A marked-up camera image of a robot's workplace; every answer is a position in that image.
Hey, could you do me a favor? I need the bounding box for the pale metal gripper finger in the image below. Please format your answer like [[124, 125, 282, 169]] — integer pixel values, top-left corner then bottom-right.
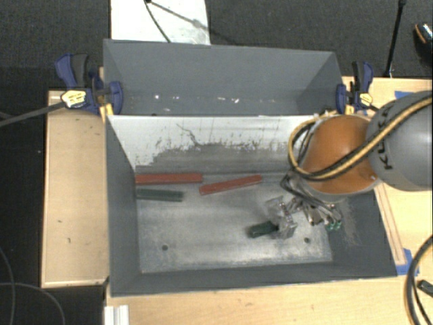
[[270, 215, 299, 240], [265, 197, 289, 223]]

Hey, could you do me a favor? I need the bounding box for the short dark green block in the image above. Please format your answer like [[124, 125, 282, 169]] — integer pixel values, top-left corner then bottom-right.
[[248, 221, 280, 239]]

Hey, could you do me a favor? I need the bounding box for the red-brown flat block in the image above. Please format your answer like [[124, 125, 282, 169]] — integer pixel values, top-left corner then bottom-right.
[[135, 172, 204, 186], [198, 174, 264, 196]]

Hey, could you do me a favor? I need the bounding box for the grey metal bin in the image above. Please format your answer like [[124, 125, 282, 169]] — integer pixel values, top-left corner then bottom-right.
[[101, 39, 398, 298]]

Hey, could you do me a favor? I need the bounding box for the long dark green flat block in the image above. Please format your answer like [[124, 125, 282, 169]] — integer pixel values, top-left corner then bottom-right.
[[135, 188, 185, 203]]

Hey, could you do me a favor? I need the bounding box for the pale wood board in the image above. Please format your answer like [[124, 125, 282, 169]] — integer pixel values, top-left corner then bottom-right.
[[40, 87, 111, 289]]

